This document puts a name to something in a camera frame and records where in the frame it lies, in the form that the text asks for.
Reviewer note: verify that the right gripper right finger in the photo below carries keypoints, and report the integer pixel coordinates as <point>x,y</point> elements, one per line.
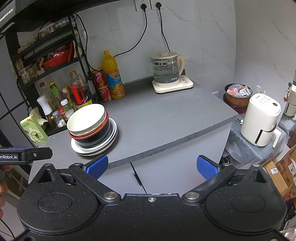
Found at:
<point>217,176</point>

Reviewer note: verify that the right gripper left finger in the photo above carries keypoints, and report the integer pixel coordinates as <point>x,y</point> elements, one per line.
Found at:
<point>88,175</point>

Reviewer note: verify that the red and black bowl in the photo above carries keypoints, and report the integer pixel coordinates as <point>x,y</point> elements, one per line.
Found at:
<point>93,139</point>

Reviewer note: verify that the pale green bowl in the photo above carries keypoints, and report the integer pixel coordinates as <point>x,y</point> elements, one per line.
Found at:
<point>98,126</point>
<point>86,118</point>

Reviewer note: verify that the white deep plate blue print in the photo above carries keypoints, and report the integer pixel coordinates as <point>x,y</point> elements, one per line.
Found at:
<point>113,131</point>

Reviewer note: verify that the white plate red print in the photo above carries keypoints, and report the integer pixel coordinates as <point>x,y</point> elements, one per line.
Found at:
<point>94,150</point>

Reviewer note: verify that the white bakery logo plate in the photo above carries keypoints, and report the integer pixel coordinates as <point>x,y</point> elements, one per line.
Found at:
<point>96,141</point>

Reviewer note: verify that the person's left hand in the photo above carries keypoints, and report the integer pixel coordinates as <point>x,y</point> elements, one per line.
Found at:
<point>4,189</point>

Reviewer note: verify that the green carton box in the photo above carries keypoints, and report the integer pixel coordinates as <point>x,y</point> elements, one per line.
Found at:
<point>34,130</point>

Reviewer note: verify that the white cap spice jar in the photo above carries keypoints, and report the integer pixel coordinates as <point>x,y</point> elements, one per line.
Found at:
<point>69,113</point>

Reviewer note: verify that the white air fryer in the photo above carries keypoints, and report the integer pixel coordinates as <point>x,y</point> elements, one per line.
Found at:
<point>261,119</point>

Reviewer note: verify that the white top bottle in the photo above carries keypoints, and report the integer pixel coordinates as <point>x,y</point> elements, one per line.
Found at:
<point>47,110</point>

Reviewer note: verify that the cardboard box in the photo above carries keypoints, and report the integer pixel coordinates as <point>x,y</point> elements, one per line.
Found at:
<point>282,173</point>

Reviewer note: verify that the red pot lid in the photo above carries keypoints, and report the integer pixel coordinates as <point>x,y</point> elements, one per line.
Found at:
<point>238,110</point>

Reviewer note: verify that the green cap sauce bottle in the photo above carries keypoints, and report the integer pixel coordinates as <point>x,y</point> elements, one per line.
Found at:
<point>57,95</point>

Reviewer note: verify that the brown pot with packets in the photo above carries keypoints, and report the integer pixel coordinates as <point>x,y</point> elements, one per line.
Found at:
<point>237,95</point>

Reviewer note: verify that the red cola can lower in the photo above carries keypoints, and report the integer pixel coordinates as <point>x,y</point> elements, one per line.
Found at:
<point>105,93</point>

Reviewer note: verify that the red cola can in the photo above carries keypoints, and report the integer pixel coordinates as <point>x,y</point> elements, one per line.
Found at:
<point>99,77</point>
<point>105,93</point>

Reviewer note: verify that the red cola can upper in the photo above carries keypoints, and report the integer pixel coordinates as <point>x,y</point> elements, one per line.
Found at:
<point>99,77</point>

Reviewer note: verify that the small white appliance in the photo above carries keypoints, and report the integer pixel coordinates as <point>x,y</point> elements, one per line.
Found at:
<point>290,99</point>

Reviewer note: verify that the orange juice bottle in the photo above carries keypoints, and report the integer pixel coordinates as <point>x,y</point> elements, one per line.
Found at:
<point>113,76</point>

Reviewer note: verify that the black metal shelf rack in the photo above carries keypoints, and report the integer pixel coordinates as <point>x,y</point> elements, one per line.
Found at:
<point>37,54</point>

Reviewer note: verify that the red basket on shelf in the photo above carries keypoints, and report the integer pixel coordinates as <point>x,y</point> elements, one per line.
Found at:
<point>58,57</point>

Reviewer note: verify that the glass electric kettle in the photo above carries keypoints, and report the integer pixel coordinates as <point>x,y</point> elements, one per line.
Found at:
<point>167,67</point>

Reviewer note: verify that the wall power socket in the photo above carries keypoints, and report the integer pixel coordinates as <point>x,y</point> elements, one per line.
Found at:
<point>151,4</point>

